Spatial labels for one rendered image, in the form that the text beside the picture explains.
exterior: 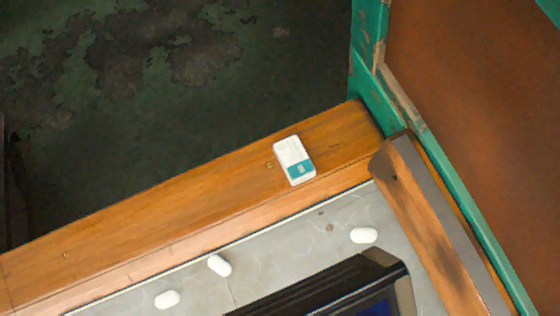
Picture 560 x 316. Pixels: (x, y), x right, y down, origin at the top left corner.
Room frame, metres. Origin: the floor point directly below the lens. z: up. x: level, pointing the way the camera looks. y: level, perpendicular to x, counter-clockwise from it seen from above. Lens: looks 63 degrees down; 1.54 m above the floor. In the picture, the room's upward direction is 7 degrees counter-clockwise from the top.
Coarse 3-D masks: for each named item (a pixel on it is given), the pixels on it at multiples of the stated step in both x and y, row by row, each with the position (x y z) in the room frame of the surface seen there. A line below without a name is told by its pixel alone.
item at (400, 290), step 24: (336, 264) 0.15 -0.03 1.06; (360, 264) 0.14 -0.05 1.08; (384, 264) 0.13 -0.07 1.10; (288, 288) 0.13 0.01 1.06; (312, 288) 0.12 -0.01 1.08; (336, 288) 0.11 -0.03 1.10; (360, 288) 0.11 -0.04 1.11; (384, 288) 0.11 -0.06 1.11; (408, 288) 0.11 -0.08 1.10; (240, 312) 0.11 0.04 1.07; (264, 312) 0.11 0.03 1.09; (288, 312) 0.10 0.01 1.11; (312, 312) 0.10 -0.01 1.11; (336, 312) 0.09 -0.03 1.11; (360, 312) 0.09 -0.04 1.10; (384, 312) 0.09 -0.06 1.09; (408, 312) 0.09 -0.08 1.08
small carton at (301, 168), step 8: (296, 136) 0.42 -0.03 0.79; (280, 144) 0.41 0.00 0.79; (288, 144) 0.40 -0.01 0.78; (296, 144) 0.40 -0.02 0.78; (280, 152) 0.39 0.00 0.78; (288, 152) 0.39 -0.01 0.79; (296, 152) 0.39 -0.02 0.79; (304, 152) 0.39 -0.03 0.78; (280, 160) 0.39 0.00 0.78; (288, 160) 0.38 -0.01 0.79; (296, 160) 0.38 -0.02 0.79; (304, 160) 0.38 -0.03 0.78; (288, 168) 0.37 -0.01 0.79; (296, 168) 0.37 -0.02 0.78; (304, 168) 0.37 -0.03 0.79; (312, 168) 0.36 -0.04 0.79; (288, 176) 0.36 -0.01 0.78; (296, 176) 0.36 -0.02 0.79; (304, 176) 0.36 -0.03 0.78; (312, 176) 0.36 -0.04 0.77
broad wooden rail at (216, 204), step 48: (336, 144) 0.41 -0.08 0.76; (144, 192) 0.37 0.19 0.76; (192, 192) 0.36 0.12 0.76; (240, 192) 0.35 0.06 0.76; (288, 192) 0.34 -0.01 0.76; (336, 192) 0.34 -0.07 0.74; (48, 240) 0.31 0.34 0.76; (96, 240) 0.30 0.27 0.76; (144, 240) 0.30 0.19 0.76; (192, 240) 0.29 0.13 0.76; (0, 288) 0.24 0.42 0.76; (48, 288) 0.24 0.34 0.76; (96, 288) 0.24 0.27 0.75
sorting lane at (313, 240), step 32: (352, 192) 0.34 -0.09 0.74; (288, 224) 0.31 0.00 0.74; (320, 224) 0.30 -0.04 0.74; (352, 224) 0.30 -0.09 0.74; (384, 224) 0.29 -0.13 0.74; (224, 256) 0.27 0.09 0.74; (256, 256) 0.27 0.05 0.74; (288, 256) 0.26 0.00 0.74; (320, 256) 0.26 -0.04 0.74; (416, 256) 0.24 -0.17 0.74; (128, 288) 0.24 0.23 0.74; (160, 288) 0.24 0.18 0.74; (192, 288) 0.23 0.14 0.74; (224, 288) 0.23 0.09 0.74; (256, 288) 0.22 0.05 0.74; (416, 288) 0.19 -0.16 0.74
